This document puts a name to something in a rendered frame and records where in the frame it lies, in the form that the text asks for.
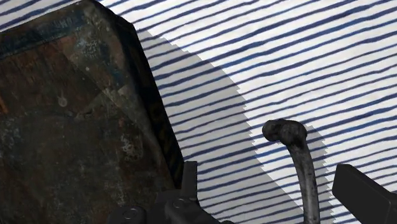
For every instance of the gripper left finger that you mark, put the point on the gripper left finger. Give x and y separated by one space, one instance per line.
183 204

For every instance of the rusty dark patterned robot stand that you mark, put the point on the rusty dark patterned robot stand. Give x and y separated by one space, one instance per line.
71 118

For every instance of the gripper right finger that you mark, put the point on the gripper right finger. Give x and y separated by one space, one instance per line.
363 195

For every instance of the black curved bone-shaped rod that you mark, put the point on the black curved bone-shaped rod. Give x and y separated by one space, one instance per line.
297 161

